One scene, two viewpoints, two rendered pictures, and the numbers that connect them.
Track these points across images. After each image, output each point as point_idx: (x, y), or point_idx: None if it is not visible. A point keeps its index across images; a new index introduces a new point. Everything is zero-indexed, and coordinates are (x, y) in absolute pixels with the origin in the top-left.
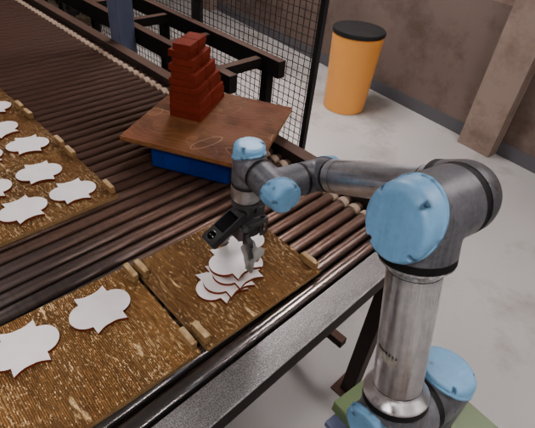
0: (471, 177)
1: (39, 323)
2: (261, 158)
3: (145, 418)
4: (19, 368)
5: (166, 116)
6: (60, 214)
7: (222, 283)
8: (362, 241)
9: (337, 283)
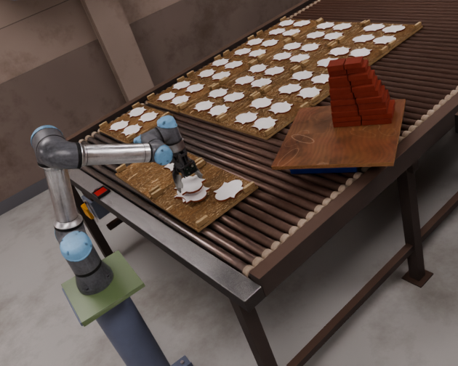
0: (41, 138)
1: None
2: (158, 127)
3: (126, 194)
4: None
5: None
6: (245, 128)
7: None
8: (236, 255)
9: (190, 242)
